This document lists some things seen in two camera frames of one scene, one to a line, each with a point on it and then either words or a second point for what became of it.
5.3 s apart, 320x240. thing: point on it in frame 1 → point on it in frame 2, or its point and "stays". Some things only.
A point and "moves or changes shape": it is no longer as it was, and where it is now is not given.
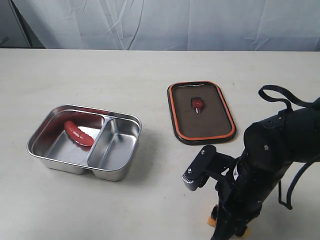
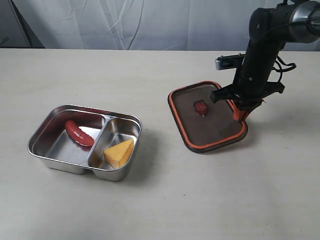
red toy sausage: [77, 135] stays
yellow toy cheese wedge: [211, 220] → [118, 155]
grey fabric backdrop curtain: [175, 25] stays
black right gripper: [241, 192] → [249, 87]
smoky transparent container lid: [199, 113] moves or changes shape
